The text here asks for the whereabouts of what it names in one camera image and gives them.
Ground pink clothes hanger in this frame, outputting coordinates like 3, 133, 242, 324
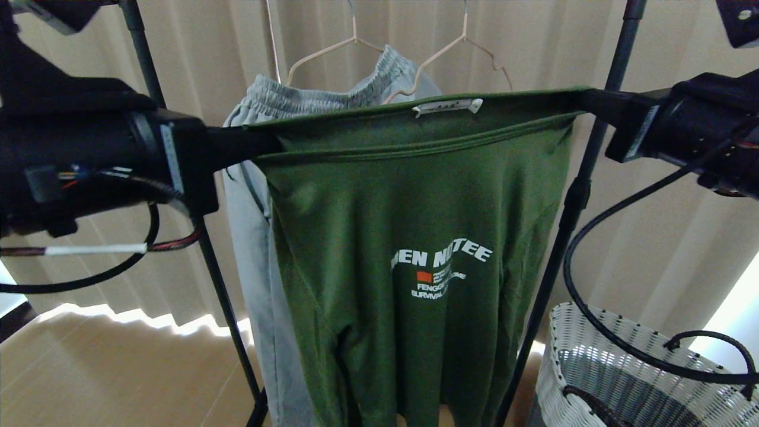
288, 0, 386, 87
382, 0, 514, 104

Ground white laundry basket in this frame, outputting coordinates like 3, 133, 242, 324
531, 301, 759, 427

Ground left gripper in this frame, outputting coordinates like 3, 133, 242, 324
0, 110, 220, 238

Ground black clothes rack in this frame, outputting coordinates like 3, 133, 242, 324
116, 0, 648, 427

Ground pale grey shorts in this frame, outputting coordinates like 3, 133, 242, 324
222, 44, 442, 427

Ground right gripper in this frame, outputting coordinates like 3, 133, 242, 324
605, 70, 759, 179

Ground green garment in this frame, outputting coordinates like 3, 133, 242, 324
246, 88, 594, 427

